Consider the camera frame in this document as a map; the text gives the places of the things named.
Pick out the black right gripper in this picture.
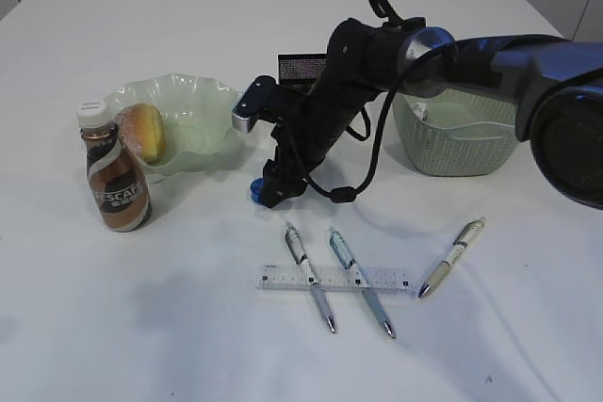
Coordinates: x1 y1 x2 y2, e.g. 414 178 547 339
261 19 400 208

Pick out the pink paper ball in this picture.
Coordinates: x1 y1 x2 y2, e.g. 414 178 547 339
412 102 429 121

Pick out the blue pencil sharpener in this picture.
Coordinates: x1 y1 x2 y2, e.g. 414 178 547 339
250 177 264 205

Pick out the clear plastic ruler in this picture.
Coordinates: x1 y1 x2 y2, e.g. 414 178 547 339
256 264 416 296

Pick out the sugared bread roll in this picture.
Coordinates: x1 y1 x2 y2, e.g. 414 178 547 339
115 103 166 164

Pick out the Nescafe coffee bottle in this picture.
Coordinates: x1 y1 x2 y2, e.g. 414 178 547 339
75 100 152 233

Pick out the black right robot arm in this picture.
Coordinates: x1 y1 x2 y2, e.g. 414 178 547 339
256 18 602 209

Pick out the black mesh pen holder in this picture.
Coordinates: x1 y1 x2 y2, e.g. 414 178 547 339
278 54 326 94

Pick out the green plastic woven basket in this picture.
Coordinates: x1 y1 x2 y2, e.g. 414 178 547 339
392 89 518 177

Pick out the green wavy glass plate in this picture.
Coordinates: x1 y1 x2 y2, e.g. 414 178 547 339
105 72 241 176

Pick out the blue grey pen middle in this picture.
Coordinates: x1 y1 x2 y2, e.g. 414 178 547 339
328 227 396 339

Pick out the grey pen left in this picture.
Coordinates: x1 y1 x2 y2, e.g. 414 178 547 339
284 222 336 334

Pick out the cream pen right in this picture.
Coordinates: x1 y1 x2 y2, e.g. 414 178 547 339
417 217 486 298

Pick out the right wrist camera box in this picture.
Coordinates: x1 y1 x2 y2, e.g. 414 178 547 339
231 75 294 134

